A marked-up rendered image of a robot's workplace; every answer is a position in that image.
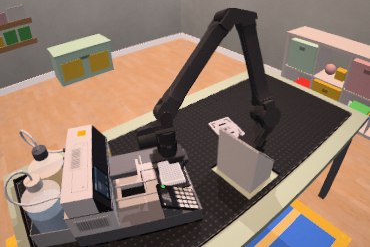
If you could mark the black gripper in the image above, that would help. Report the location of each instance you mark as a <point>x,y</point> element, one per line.
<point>169,153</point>

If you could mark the translucent plastic bottle with blue liquid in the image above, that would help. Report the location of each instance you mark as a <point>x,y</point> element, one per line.
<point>48,216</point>

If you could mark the beige bottle with black cap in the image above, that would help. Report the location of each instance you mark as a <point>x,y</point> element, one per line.
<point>49,166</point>

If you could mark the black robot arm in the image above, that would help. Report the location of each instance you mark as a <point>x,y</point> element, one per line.
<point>167,107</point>

